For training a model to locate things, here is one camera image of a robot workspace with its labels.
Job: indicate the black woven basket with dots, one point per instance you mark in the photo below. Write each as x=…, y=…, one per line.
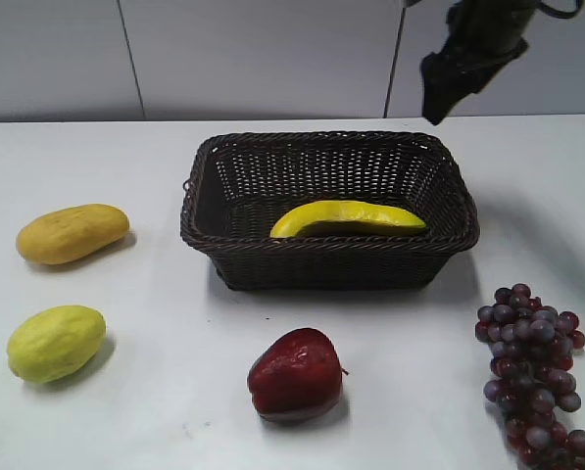
x=241, y=184

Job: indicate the orange-yellow mango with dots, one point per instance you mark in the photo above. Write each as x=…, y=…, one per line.
x=63, y=236

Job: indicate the yellow banana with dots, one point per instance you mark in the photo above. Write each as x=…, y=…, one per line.
x=342, y=216

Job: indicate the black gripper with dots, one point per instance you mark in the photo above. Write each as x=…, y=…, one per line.
x=492, y=27

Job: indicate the purple grape bunch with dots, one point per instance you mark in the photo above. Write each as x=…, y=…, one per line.
x=533, y=347

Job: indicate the green-yellow mango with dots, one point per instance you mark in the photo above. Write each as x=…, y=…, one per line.
x=55, y=343

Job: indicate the dark red apple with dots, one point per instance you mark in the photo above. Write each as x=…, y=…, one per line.
x=298, y=378

